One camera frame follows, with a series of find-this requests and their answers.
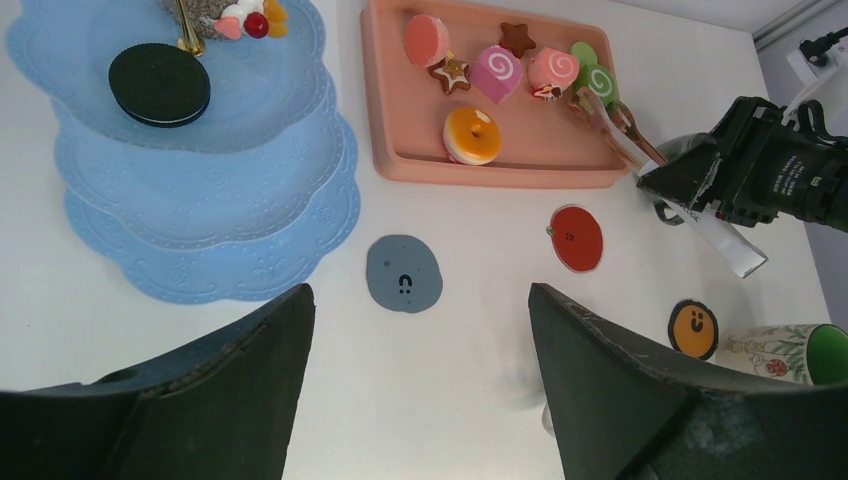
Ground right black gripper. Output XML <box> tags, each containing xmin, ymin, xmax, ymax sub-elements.
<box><xmin>636</xmin><ymin>26</ymin><xmax>848</xmax><ymax>233</ymax></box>

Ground pink cake slice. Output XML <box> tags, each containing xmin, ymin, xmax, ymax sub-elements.
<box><xmin>404</xmin><ymin>14</ymin><xmax>449</xmax><ymax>68</ymax></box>

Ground floral mug green inside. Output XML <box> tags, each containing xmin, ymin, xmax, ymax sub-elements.
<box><xmin>716</xmin><ymin>324</ymin><xmax>847</xmax><ymax>386</ymax></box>

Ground black round cookie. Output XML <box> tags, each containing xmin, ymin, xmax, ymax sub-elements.
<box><xmin>108</xmin><ymin>43</ymin><xmax>211</xmax><ymax>128</ymax></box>

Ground orange glazed donut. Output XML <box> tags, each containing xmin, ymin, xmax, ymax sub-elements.
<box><xmin>442</xmin><ymin>106</ymin><xmax>502</xmax><ymax>166</ymax></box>

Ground iced star cookie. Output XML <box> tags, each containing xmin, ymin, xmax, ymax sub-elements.
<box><xmin>427</xmin><ymin>57</ymin><xmax>472</xmax><ymax>95</ymax></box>

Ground light pink swirl roll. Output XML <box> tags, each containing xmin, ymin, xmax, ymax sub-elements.
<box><xmin>527</xmin><ymin>47</ymin><xmax>580</xmax><ymax>90</ymax></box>

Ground orange round coaster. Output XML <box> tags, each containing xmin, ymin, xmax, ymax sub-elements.
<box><xmin>667</xmin><ymin>299</ymin><xmax>719</xmax><ymax>361</ymax></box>

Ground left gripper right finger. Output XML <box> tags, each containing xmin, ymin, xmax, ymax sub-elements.
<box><xmin>528</xmin><ymin>283</ymin><xmax>847</xmax><ymax>479</ymax></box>

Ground cream ceramic mug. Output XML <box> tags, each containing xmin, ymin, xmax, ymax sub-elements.
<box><xmin>541</xmin><ymin>403</ymin><xmax>556</xmax><ymax>438</ymax></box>

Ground blue three-tier cake stand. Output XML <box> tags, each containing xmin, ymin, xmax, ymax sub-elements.
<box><xmin>6</xmin><ymin>1</ymin><xmax>360</xmax><ymax>304</ymax></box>

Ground red round coaster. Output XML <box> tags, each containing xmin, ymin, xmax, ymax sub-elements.
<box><xmin>547</xmin><ymin>205</ymin><xmax>604</xmax><ymax>273</ymax></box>

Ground blue-grey round coaster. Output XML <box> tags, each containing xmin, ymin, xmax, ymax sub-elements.
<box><xmin>366</xmin><ymin>235</ymin><xmax>444</xmax><ymax>314</ymax></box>

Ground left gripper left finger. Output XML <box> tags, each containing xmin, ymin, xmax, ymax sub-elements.
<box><xmin>1</xmin><ymin>284</ymin><xmax>315</xmax><ymax>479</ymax></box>

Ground small strawberry pastry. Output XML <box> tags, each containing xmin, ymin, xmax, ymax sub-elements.
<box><xmin>532</xmin><ymin>84</ymin><xmax>564</xmax><ymax>102</ymax></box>

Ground pink dessert tray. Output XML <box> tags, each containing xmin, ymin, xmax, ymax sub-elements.
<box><xmin>360</xmin><ymin>1</ymin><xmax>627</xmax><ymax>189</ymax></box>

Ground brown star cookie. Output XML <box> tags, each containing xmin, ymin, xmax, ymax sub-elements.
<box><xmin>498</xmin><ymin>22</ymin><xmax>537</xmax><ymax>59</ymax></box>

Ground green round macaron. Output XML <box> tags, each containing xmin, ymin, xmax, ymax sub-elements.
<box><xmin>570</xmin><ymin>41</ymin><xmax>598</xmax><ymax>67</ymax></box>

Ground green swirl roll cake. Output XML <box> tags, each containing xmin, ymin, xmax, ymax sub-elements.
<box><xmin>573</xmin><ymin>63</ymin><xmax>619</xmax><ymax>107</ymax></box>

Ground pink swirl roll cake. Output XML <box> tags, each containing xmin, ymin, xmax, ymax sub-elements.
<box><xmin>469</xmin><ymin>45</ymin><xmax>524</xmax><ymax>104</ymax></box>

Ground dark green ceramic mug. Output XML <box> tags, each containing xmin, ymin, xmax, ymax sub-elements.
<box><xmin>651</xmin><ymin>133</ymin><xmax>710</xmax><ymax>226</ymax></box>

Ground metal serving tongs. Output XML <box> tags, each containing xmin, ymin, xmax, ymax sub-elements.
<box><xmin>570</xmin><ymin>87</ymin><xmax>770</xmax><ymax>280</ymax></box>

